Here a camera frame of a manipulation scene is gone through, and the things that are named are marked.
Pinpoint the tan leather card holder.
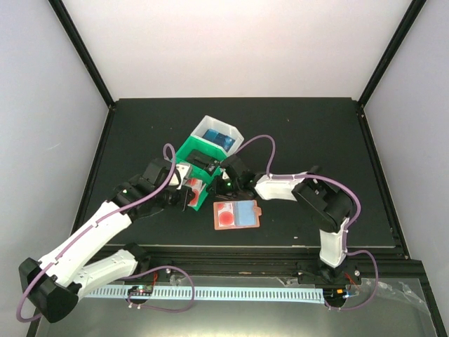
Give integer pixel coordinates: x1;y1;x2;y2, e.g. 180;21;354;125
213;200;262;230

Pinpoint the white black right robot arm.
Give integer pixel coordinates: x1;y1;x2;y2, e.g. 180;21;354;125
207;154;361;283

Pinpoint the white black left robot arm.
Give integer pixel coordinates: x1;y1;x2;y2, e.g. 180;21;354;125
15;158;194;323

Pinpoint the red white card stack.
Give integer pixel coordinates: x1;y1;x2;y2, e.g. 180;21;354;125
186;178;205;207

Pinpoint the black vip card stack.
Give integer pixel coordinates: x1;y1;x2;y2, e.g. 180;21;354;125
187;150;220;176

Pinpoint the blue card stack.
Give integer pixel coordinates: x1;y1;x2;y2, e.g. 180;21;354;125
202;128;235;152

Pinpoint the left green plastic bin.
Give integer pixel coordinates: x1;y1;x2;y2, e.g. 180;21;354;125
187;173;219;211

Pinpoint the green plastic bin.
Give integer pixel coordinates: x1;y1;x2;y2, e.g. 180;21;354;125
187;173;219;211
175;136;227;180

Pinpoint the white plastic bin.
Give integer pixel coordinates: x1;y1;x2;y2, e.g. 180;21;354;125
191;115;244;156

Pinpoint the middle green plastic bin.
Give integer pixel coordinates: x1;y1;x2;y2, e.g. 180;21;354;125
175;136;227;180

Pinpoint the left controller board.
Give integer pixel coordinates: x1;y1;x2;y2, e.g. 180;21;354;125
127;285;154;297

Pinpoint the controller board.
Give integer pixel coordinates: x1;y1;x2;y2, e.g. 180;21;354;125
323;288;356;301
127;285;154;297

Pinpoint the right controller board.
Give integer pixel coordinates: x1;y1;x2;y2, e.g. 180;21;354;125
323;288;356;301

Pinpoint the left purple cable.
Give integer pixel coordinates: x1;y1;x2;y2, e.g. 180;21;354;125
15;143;196;323

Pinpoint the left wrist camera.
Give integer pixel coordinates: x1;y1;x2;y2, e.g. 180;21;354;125
168;162;192;190

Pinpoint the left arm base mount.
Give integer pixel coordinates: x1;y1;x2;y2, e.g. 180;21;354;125
119;265;175;281

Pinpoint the white slotted cable duct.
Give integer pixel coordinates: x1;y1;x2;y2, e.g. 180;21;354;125
87;284;324;304

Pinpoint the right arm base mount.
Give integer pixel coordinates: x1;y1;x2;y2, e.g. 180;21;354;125
295;261;361;287

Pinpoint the black frame post right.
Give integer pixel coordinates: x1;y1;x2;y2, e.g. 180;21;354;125
358;0;427;108

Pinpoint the black frame post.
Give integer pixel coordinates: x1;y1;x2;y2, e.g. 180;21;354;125
358;0;427;108
48;0;115;109

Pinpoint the black frame post left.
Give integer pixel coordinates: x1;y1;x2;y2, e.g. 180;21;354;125
48;0;115;109

